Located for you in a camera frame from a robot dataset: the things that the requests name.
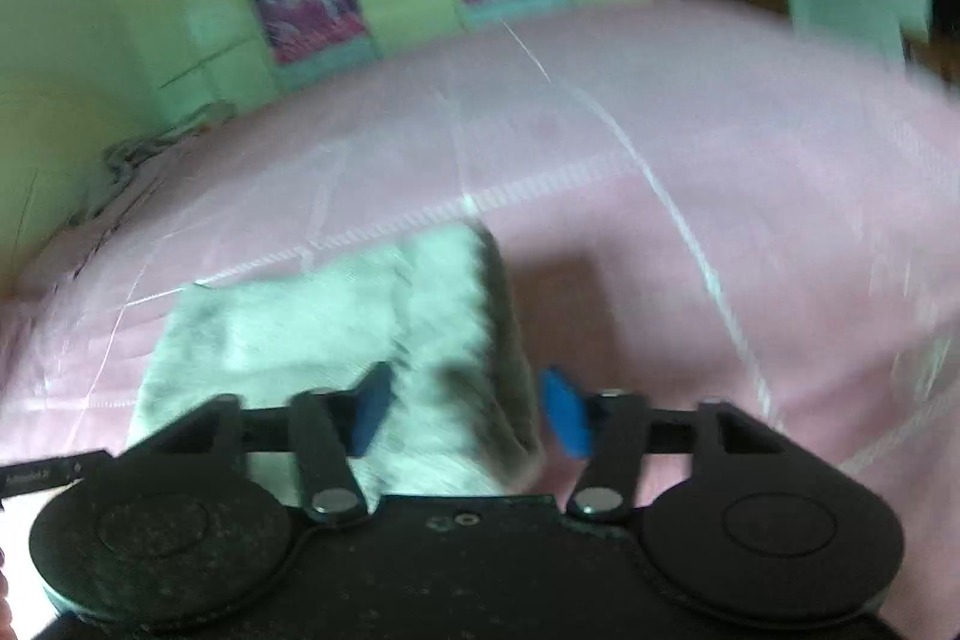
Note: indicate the pink checked bedsheet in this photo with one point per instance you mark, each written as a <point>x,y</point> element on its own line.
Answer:
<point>675,123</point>

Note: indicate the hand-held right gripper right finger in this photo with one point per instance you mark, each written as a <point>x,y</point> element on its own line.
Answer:
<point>564,416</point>

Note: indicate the grey-green towel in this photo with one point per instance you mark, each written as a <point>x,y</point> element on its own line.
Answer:
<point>442,310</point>

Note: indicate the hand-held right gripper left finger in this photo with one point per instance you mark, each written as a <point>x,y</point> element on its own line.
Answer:
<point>369,416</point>

